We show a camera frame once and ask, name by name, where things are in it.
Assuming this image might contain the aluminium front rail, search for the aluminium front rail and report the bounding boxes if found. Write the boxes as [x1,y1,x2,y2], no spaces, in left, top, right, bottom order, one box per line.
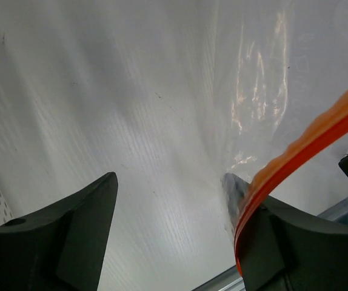
[192,190,348,291]

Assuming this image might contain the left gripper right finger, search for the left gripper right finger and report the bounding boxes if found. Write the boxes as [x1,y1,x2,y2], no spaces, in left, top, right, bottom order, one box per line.
[222,173,348,291]

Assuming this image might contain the clear zip top bag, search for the clear zip top bag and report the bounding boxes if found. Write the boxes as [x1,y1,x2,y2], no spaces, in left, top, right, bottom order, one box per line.
[0,1,348,289]

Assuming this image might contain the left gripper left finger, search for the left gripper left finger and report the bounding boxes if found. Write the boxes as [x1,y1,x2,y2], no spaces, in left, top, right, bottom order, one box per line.
[0,172,118,290]

